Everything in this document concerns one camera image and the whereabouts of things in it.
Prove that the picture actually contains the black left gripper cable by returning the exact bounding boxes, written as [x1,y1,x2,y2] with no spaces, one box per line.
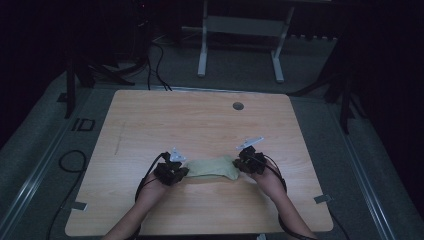
[134,151,172,203]

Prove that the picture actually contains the white table frame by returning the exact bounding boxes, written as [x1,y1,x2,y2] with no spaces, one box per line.
[181,0,296,84]

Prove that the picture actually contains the black metal stand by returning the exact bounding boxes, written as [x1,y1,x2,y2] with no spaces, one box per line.
[288,33,368,135]
[63,54,150,120]

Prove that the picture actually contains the person's left hand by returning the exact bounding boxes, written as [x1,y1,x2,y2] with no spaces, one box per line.
[137,173,169,204]

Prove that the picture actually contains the light green cloth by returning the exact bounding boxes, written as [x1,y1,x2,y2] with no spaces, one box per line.
[185,155,241,181]

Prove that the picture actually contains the person's right hand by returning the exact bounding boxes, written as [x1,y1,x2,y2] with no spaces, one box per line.
[250,169,287,201]

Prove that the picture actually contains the grey tape piece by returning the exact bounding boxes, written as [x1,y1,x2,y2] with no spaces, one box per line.
[313,194,333,205]
[70,200,89,212]

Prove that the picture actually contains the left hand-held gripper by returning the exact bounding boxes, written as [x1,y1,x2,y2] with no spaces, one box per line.
[153,147,190,187]

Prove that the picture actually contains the black cables by stand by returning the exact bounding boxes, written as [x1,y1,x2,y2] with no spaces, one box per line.
[145,39,173,92]

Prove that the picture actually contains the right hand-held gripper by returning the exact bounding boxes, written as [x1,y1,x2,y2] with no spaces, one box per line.
[232,135,268,175]

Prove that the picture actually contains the black floor tape marking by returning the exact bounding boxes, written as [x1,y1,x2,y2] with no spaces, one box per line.
[71,117,97,132]

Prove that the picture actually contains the black floor cable loop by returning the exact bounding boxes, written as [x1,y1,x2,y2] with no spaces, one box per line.
[46,149,88,240]

